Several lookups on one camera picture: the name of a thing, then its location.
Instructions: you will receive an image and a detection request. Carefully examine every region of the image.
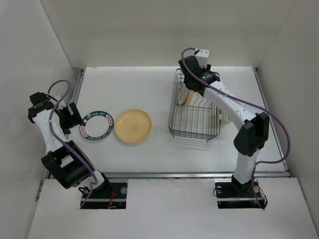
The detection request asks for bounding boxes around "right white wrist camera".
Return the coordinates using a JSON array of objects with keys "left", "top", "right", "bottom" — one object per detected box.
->
[{"left": 194, "top": 49, "right": 210, "bottom": 68}]

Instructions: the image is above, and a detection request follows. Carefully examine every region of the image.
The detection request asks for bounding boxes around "white dark-blue-rim plate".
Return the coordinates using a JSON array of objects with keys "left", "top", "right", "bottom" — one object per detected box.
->
[
  {"left": 79, "top": 111, "right": 114, "bottom": 142},
  {"left": 183, "top": 91, "right": 194, "bottom": 106}
]

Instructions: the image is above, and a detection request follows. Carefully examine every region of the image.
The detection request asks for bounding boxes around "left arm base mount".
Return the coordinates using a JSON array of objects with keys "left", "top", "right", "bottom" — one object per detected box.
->
[{"left": 79, "top": 178, "right": 128, "bottom": 210}]

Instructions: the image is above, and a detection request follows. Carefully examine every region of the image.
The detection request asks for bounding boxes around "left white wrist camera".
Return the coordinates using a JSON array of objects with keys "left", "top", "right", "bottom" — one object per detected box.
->
[{"left": 53, "top": 93, "right": 67, "bottom": 109}]

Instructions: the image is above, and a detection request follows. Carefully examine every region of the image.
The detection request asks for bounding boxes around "white cutlery holder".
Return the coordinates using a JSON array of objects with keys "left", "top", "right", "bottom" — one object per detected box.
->
[{"left": 218, "top": 109, "right": 232, "bottom": 128}]

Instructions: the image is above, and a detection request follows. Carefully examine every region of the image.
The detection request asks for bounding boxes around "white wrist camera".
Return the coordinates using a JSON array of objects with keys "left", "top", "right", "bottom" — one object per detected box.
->
[
  {"left": 194, "top": 49, "right": 210, "bottom": 68},
  {"left": 53, "top": 93, "right": 67, "bottom": 109}
]

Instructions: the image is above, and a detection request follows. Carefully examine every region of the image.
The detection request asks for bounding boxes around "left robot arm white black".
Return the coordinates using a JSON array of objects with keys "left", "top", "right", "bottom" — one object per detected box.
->
[{"left": 28, "top": 92, "right": 113, "bottom": 198}]

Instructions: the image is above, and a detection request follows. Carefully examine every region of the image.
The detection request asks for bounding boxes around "white grey-ring flower plate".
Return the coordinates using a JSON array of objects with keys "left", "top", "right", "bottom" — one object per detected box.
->
[{"left": 177, "top": 83, "right": 190, "bottom": 105}]

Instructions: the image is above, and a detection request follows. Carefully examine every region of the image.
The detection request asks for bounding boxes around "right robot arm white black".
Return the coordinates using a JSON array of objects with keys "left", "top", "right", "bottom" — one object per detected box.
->
[{"left": 178, "top": 56, "right": 270, "bottom": 196}]

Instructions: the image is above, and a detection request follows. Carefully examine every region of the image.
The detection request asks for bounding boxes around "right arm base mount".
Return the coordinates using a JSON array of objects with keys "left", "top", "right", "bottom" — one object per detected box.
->
[{"left": 213, "top": 180, "right": 268, "bottom": 209}]

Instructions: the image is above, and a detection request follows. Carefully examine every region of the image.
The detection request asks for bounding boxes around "yellow bear plate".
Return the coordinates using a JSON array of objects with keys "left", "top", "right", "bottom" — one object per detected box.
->
[{"left": 115, "top": 109, "right": 152, "bottom": 144}]

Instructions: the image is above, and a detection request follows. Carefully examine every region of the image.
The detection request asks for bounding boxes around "grey wire dish rack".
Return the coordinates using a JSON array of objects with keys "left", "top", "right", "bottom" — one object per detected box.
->
[{"left": 168, "top": 68, "right": 221, "bottom": 141}]

